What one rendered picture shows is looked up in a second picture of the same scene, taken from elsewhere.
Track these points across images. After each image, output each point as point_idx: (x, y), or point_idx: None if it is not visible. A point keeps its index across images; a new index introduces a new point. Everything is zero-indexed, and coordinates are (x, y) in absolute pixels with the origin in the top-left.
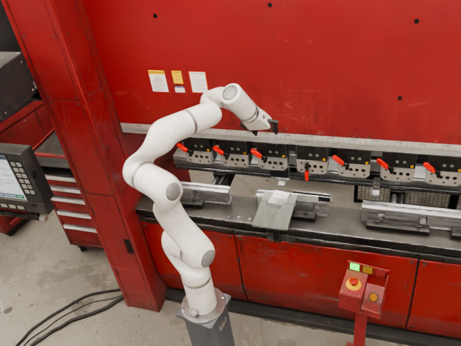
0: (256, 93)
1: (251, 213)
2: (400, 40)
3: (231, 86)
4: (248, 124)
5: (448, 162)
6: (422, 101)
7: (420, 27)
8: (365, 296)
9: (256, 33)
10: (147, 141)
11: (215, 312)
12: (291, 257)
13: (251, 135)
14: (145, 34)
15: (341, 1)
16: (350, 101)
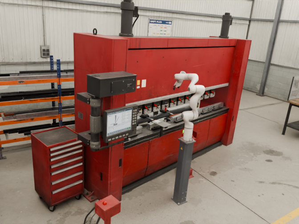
0: (156, 84)
1: (150, 131)
2: (183, 65)
3: (182, 71)
4: (178, 84)
5: (188, 96)
6: (185, 80)
7: (186, 61)
8: None
9: (159, 65)
10: (196, 78)
11: (191, 138)
12: (162, 142)
13: (153, 99)
14: (133, 68)
15: (175, 55)
16: (174, 82)
